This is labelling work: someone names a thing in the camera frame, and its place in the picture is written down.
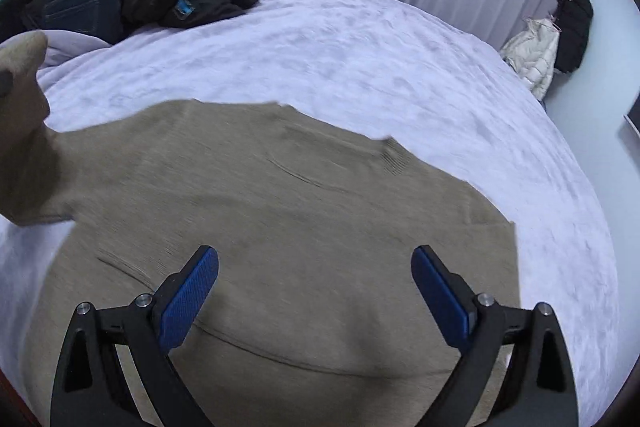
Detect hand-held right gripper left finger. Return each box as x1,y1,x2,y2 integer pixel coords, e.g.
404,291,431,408
50,245,221,427

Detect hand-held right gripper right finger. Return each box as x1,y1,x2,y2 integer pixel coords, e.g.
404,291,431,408
410,245,581,427

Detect beige knit sweater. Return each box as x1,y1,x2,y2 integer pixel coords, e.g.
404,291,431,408
0,31,521,427

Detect lavender fleece blanket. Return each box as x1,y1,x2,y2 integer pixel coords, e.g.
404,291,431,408
0,0,621,427

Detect white puffer jacket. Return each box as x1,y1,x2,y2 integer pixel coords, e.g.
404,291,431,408
500,17,561,102

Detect dark flat screen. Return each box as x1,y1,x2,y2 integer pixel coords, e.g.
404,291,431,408
622,99,640,150

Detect black hanging coat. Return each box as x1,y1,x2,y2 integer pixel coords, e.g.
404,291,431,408
555,0,595,74

